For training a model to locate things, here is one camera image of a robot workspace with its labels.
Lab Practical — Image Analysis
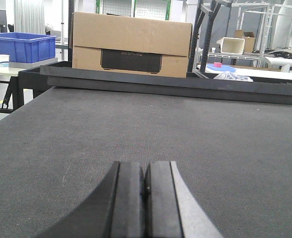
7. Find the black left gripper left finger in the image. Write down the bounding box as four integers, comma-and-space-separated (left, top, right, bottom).
38, 162, 144, 238

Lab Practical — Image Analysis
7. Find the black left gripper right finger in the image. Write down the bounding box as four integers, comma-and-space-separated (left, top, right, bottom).
145, 161, 222, 238

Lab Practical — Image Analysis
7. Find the blue plastic bin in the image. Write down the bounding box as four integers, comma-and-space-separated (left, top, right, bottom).
0, 32, 56, 63

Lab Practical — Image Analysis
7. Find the crumpled plastic bag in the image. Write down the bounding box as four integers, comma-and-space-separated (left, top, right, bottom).
214, 71, 253, 82

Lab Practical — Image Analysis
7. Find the blue tray on table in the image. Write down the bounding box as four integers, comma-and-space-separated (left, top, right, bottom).
206, 62, 236, 72

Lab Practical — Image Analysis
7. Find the large cardboard box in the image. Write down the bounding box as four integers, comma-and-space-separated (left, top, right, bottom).
72, 12, 192, 78

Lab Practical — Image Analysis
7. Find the white plastic container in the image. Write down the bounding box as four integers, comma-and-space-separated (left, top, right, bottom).
216, 37, 245, 55

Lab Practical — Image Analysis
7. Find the grey side table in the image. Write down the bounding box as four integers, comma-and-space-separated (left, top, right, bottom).
0, 57, 58, 110

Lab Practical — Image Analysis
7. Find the white paper cup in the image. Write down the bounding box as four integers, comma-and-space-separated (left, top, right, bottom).
0, 54, 10, 72

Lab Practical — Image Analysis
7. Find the small open cardboard box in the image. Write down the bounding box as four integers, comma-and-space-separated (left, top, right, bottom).
234, 30, 255, 53

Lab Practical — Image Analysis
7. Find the metal shelving rack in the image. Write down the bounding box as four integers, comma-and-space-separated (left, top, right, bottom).
190, 0, 292, 71

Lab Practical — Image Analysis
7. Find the black conveyor frame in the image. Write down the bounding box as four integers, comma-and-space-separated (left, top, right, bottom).
18, 61, 292, 105

